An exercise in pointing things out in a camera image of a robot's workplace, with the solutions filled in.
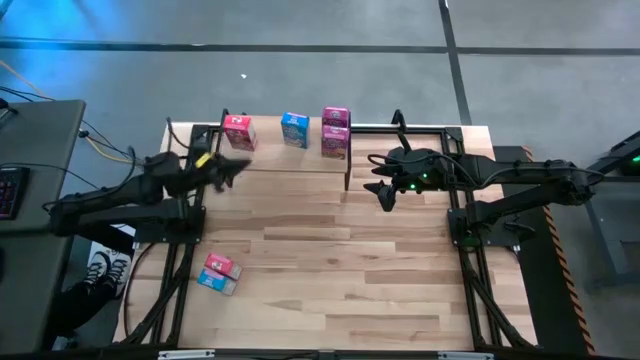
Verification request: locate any black cable with plug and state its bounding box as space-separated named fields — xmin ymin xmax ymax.
xmin=0 ymin=84 xmax=159 ymax=191

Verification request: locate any black clamp post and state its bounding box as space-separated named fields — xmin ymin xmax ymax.
xmin=391 ymin=108 xmax=414 ymax=154

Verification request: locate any wooden shelf with black legs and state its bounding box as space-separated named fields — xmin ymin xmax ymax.
xmin=213 ymin=107 xmax=355 ymax=192

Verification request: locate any black backlit keyboard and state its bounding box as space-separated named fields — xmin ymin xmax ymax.
xmin=0 ymin=166 xmax=31 ymax=222

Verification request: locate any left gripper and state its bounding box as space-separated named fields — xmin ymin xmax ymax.
xmin=192 ymin=152 xmax=254 ymax=194

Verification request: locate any black desk base bar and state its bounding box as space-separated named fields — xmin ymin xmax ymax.
xmin=74 ymin=227 xmax=136 ymax=255

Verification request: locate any grey metal stand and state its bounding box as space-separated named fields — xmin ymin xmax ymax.
xmin=549 ymin=129 xmax=640 ymax=294

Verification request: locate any white metal bracket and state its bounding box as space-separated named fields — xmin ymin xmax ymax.
xmin=437 ymin=351 xmax=494 ymax=360
xmin=157 ymin=348 xmax=216 ymax=360

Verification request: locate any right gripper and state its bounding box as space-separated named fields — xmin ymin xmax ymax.
xmin=362 ymin=146 xmax=454 ymax=213

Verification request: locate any grey side cabinet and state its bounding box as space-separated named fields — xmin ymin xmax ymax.
xmin=0 ymin=225 xmax=75 ymax=355

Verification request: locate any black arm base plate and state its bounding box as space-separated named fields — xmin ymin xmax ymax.
xmin=447 ymin=205 xmax=537 ymax=249
xmin=133 ymin=205 xmax=207 ymax=245

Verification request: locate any yellow cable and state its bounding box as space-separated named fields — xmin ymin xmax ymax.
xmin=0 ymin=58 xmax=154 ymax=169

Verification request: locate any black metal table frame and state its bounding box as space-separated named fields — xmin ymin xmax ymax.
xmin=119 ymin=122 xmax=539 ymax=351

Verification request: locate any red cereal box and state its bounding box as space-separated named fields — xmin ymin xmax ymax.
xmin=222 ymin=114 xmax=258 ymax=153
xmin=203 ymin=252 xmax=245 ymax=281

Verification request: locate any blue cereal box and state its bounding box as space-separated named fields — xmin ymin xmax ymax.
xmin=196 ymin=268 xmax=238 ymax=297
xmin=279 ymin=111 xmax=311 ymax=150

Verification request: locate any person's leg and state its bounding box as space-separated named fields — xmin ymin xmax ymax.
xmin=47 ymin=279 xmax=109 ymax=346

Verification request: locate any black mat with orange stripe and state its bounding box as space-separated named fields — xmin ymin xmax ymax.
xmin=492 ymin=144 xmax=596 ymax=356

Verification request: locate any purple Raisin Bran cereal box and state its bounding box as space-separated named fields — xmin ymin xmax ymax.
xmin=320 ymin=124 xmax=350 ymax=161
xmin=321 ymin=105 xmax=351 ymax=129

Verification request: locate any black white sneaker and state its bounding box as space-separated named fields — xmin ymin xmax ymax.
xmin=82 ymin=249 xmax=112 ymax=291
xmin=102 ymin=254 xmax=134 ymax=301

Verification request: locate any grey desk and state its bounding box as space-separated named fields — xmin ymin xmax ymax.
xmin=0 ymin=98 xmax=87 ymax=234

